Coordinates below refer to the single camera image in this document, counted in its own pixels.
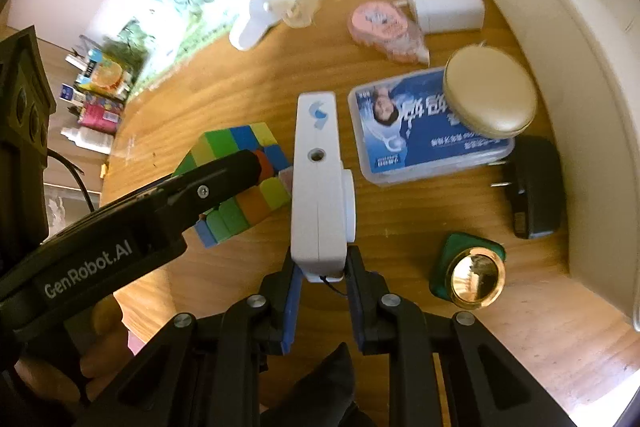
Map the white plastic bottle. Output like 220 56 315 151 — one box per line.
229 0 282 52

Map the white lotion bottle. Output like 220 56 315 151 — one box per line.
60 127 116 156

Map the dark cloth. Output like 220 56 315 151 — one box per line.
260 342 391 427

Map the green bottle with gold cap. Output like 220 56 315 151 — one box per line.
429 232 507 311

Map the pink correction tape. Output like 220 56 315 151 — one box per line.
347 0 431 68

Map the black plug adapter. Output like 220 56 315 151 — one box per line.
489 136 564 241

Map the white plug charger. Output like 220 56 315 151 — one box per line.
387 0 486 36

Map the orange juice carton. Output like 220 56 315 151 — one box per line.
75 49 134 100

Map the clear box with blue label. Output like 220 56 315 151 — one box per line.
348 68 516 186

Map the pink box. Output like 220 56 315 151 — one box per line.
77 99 124 136

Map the black cable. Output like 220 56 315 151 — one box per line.
45 147 97 214

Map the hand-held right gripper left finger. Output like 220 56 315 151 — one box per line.
75 246 305 427

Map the beige round zip case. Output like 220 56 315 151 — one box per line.
442 45 539 138

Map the multicoloured puzzle cube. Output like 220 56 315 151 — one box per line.
172 123 294 249

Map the person's left hand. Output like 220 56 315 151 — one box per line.
15 294 134 408

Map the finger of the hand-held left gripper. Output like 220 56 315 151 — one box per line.
149 150 264 239

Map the small blue carton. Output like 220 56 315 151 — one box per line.
59 83 89 108

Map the white plastic bin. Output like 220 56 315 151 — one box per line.
465 0 640 333

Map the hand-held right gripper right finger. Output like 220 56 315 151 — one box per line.
344 246 577 427

